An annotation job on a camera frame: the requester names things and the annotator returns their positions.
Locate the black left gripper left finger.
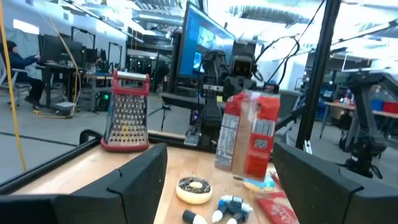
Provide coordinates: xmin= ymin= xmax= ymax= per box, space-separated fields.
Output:
xmin=0 ymin=142 xmax=169 ymax=224

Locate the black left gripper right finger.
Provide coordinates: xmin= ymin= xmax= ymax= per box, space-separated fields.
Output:
xmin=272 ymin=141 xmax=398 ymax=224

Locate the red noodle package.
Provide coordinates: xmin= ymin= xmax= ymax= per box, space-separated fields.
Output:
xmin=256 ymin=170 xmax=300 ymax=224
xmin=214 ymin=90 xmax=281 ymax=181

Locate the teal iced toy donut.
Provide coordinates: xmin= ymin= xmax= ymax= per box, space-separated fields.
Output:
xmin=242 ymin=175 xmax=277 ymax=192

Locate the squishy toy donut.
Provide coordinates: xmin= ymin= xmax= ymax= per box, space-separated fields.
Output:
xmin=175 ymin=176 xmax=214 ymax=205

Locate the dark food colouring bottle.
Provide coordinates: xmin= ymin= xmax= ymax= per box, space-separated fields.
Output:
xmin=229 ymin=202 xmax=254 ymax=215
xmin=182 ymin=209 xmax=208 ymax=224
xmin=220 ymin=194 xmax=245 ymax=205

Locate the brown food colouring bottle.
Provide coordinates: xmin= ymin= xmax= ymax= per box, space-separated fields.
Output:
xmin=226 ymin=212 xmax=250 ymax=224

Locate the blue ball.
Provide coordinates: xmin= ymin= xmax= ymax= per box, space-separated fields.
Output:
xmin=211 ymin=200 xmax=230 ymax=223

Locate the large computer monitor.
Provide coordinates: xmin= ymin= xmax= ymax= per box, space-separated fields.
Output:
xmin=177 ymin=1 xmax=236 ymax=80

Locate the red metal box grater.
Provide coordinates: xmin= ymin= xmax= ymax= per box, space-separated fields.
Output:
xmin=99 ymin=70 xmax=151 ymax=153

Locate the wooden workbench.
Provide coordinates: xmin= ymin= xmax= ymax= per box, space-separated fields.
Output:
xmin=323 ymin=101 xmax=398 ymax=139

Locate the red storage bin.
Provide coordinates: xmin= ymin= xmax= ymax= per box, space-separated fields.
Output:
xmin=382 ymin=101 xmax=398 ymax=114

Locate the black desk monitor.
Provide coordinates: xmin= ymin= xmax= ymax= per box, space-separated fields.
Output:
xmin=38 ymin=33 xmax=85 ymax=68

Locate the person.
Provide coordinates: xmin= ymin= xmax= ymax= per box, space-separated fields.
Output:
xmin=0 ymin=40 xmax=44 ymax=110

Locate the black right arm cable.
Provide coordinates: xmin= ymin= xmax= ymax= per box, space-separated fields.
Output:
xmin=254 ymin=0 xmax=326 ymax=86

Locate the yellow hanging cable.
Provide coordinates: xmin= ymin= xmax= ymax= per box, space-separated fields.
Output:
xmin=0 ymin=0 xmax=28 ymax=172

